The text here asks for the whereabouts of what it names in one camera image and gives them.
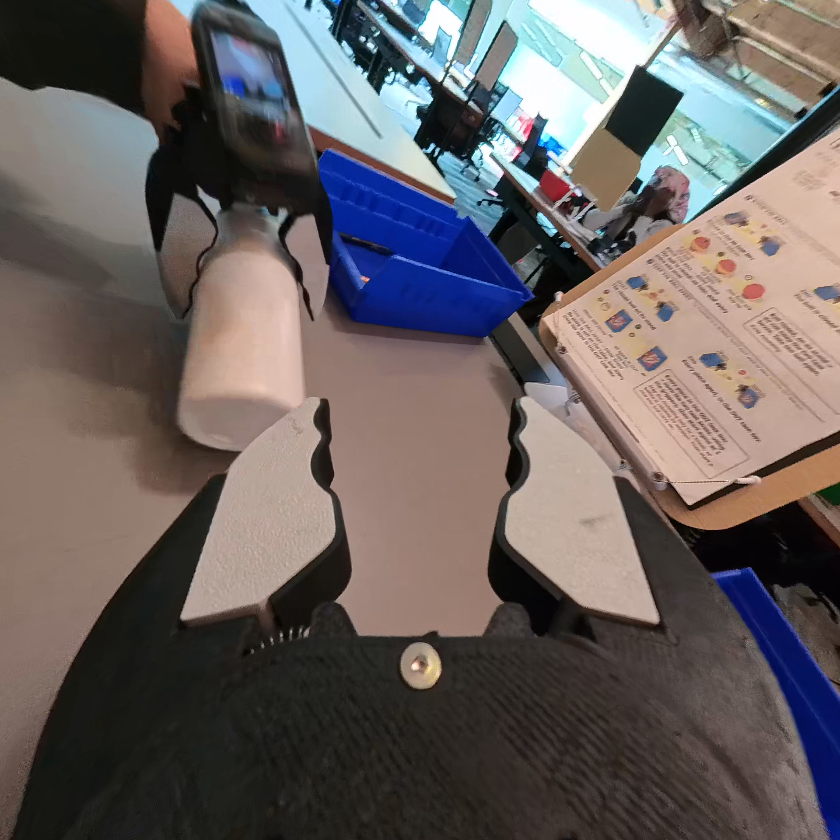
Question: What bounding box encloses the wooden office desk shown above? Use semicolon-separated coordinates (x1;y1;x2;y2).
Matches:
489;154;606;271

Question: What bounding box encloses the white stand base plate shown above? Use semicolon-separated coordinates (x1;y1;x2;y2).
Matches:
523;379;631;471

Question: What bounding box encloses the white bottle black cap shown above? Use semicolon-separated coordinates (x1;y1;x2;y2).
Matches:
176;202;307;454

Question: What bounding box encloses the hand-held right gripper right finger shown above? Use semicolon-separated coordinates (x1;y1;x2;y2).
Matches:
489;395;661;627

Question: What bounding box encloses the white office desk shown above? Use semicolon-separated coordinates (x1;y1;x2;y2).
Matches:
243;0;458;205

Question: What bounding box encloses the black office chair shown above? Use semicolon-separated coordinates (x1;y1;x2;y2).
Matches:
415;92;487;175

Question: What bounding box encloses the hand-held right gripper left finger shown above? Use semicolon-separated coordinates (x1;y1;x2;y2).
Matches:
180;397;353;624

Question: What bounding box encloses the person's left forearm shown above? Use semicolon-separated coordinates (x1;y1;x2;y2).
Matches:
0;0;150;117

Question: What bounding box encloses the printed instruction sheet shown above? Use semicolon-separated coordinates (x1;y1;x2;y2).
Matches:
554;128;840;508

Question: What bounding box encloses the blue storage bin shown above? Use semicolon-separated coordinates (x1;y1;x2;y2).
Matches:
712;567;840;840
317;147;534;340

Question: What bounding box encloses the person's left hand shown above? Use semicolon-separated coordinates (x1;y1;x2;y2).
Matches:
141;0;199;142

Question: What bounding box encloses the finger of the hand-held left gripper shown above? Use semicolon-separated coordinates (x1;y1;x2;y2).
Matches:
277;211;331;324
157;184;221;321

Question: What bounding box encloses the black board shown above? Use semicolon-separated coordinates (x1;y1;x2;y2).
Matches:
604;66;685;159

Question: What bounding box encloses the beige rounded board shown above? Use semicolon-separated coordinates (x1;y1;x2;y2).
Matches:
570;128;644;213

